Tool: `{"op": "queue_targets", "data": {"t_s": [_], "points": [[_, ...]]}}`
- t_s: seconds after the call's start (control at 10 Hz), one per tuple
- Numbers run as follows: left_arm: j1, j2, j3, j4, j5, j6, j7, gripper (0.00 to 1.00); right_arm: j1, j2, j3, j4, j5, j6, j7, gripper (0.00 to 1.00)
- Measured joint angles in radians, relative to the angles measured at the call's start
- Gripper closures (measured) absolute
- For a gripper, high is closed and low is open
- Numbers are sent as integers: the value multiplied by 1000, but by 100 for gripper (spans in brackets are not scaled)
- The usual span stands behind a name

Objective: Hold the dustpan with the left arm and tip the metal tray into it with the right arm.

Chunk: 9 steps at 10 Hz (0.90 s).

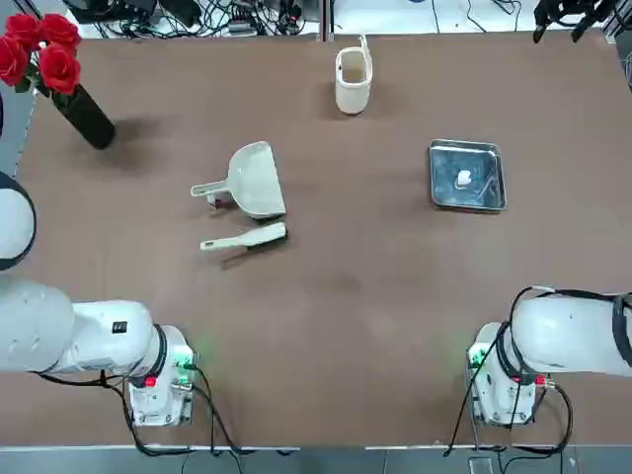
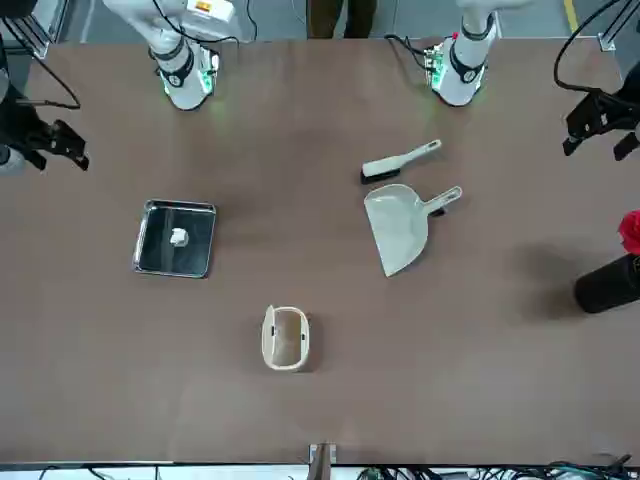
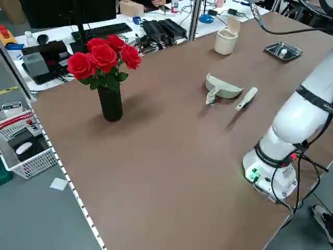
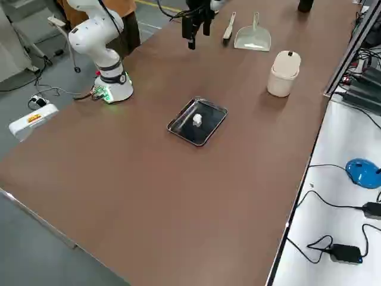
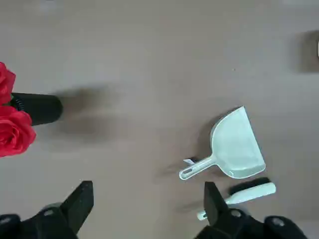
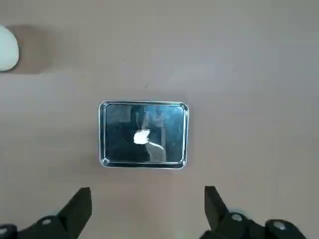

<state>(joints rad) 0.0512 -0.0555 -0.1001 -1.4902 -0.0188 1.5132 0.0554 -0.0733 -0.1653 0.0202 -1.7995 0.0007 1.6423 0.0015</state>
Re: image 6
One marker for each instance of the beige bin with lid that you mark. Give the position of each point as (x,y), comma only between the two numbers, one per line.
(7,49)

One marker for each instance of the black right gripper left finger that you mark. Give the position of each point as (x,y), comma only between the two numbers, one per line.
(69,219)

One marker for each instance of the white paper ball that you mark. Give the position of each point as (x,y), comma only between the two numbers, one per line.
(140,137)

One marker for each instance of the rectangular metal tray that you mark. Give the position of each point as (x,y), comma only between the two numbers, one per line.
(119,149)

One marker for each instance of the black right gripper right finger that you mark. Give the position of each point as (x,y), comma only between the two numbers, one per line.
(219,219)

